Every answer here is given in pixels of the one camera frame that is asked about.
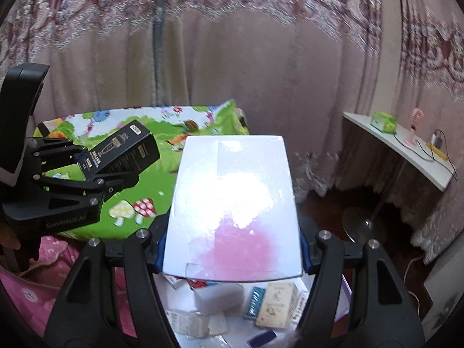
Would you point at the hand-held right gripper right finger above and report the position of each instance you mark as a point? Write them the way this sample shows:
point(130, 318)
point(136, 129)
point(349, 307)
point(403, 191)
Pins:
point(307, 257)

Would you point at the yellow strip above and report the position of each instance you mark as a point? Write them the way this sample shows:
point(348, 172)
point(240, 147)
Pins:
point(438, 151)

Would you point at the pink handheld fan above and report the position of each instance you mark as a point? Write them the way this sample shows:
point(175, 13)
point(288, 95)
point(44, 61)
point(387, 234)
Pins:
point(413, 127)

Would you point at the white shelf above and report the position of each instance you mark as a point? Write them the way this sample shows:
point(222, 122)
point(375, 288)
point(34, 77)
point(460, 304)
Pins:
point(398, 145)

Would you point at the white storage container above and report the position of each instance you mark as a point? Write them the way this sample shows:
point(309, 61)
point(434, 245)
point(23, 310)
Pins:
point(177, 299)

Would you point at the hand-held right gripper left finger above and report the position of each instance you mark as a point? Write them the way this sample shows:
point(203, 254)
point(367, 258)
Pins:
point(159, 257)

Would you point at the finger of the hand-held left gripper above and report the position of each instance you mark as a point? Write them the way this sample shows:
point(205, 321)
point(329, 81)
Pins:
point(94, 186)
point(54, 152)

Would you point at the white appliance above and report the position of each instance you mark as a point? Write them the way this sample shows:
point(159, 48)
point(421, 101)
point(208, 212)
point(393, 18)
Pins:
point(444, 293)

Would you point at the beige curtain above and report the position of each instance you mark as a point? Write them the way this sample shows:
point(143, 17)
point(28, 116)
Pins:
point(253, 79)

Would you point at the grey adapter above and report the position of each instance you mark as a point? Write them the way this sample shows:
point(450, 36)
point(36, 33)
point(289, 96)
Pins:
point(437, 138)

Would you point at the pink patterned cloth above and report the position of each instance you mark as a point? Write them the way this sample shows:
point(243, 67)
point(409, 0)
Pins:
point(36, 290)

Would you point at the green box on shelf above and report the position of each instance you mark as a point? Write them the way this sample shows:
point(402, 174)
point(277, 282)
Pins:
point(383, 122)

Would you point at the black box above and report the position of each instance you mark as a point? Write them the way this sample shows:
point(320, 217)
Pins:
point(123, 152)

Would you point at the round grey stand base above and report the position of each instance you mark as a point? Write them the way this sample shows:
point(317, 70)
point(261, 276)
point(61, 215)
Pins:
point(362, 221)

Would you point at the white box with pink stain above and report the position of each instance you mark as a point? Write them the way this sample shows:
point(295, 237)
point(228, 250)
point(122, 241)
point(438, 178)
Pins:
point(232, 206)

